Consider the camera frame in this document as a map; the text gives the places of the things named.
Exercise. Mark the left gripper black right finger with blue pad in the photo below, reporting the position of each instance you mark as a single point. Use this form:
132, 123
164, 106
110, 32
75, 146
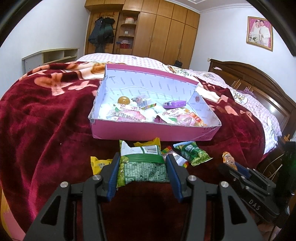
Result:
230, 218

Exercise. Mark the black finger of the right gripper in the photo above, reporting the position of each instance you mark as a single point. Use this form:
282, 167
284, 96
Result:
233, 175

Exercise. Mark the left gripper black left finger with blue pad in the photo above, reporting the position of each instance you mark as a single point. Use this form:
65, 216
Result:
57, 220

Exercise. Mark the orange snack packet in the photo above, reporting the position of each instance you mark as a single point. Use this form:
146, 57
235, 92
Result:
229, 160

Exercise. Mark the large green pea snack bag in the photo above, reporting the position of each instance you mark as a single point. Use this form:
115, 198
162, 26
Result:
143, 163

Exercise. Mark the clear rainbow candy packet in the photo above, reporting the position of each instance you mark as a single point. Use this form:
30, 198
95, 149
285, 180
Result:
144, 102

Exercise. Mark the peach jelly pouch front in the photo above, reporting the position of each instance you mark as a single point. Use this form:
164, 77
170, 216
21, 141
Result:
125, 113

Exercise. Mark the brown braised egg packet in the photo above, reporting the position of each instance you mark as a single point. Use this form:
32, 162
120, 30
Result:
123, 100

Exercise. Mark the small green pea snack bag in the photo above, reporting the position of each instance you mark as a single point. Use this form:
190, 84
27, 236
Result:
192, 153

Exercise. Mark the yellow candy packet left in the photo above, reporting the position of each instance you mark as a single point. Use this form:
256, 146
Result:
97, 164

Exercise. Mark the yellow candy packet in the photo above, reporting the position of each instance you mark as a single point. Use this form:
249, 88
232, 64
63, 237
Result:
97, 164
155, 141

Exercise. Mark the yellow candy packet top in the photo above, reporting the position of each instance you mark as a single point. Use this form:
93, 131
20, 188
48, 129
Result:
155, 141

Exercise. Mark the wooden headboard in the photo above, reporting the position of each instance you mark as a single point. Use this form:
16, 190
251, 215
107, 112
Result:
242, 76

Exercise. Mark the pink cardboard tray box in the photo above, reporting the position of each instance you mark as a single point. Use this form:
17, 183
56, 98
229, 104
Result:
131, 81

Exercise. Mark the framed wedding photo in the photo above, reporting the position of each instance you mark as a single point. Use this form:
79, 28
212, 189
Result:
259, 33

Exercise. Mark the wooden wardrobe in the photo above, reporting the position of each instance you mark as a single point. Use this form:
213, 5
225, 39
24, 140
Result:
160, 30

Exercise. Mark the grey low shelf cabinet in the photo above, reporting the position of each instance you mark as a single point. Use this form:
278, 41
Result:
48, 56

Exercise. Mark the dark hanging jacket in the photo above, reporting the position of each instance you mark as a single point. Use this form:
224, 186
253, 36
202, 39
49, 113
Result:
102, 34

